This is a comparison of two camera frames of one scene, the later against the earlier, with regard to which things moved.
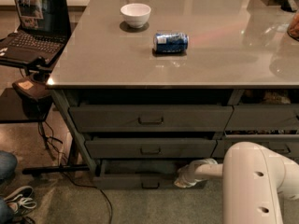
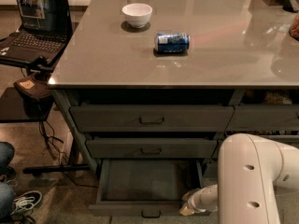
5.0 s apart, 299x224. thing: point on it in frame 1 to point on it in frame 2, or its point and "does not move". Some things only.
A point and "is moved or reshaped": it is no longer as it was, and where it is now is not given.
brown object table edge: x=292 y=30 does not move
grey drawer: x=149 y=119 does not move
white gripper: x=191 y=174 to x=192 y=202
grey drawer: x=263 y=118 does not move
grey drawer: x=138 y=174 is moved or reshaped
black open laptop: x=44 y=25 does not move
